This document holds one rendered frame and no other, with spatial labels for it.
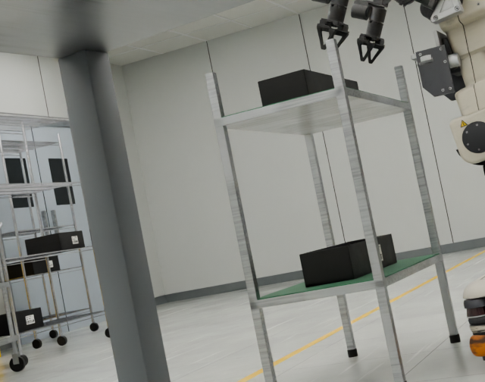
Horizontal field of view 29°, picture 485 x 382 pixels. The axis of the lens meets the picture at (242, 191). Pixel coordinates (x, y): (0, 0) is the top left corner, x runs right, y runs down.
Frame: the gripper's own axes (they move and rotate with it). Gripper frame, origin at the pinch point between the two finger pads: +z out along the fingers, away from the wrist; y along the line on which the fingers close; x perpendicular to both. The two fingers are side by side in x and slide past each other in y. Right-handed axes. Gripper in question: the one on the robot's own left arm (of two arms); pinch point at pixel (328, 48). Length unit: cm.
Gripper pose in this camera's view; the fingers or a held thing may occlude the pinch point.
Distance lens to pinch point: 323.7
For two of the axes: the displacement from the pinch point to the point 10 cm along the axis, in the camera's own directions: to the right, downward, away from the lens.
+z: -2.2, 9.7, 1.4
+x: 8.8, 2.6, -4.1
